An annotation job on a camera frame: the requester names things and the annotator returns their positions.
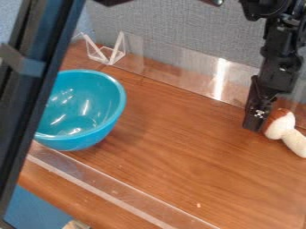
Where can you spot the brown white plush mushroom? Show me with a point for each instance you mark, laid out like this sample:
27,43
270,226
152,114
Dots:
280,128

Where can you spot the clear acrylic front barrier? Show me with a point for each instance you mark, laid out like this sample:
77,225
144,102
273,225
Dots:
144,205

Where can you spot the clear acrylic barrier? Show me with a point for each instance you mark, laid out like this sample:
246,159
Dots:
208,75
144,205

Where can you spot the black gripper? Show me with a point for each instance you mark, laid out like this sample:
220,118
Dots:
277,79

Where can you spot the clear acrylic back barrier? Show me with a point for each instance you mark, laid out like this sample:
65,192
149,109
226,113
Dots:
208,75

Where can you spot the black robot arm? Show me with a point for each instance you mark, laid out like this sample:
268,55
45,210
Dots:
285,38

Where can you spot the blue plastic bowl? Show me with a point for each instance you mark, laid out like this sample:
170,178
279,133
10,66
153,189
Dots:
85,107

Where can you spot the clear acrylic corner bracket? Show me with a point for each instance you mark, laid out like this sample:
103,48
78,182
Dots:
106,55

